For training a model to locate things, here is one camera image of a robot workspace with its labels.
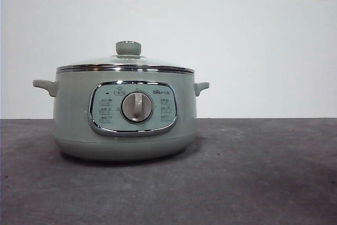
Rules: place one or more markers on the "glass lid with green knob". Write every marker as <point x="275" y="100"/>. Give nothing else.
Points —
<point x="128" y="49"/>

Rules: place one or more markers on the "green electric cooking pot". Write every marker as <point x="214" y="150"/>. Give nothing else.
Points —
<point x="71" y="109"/>

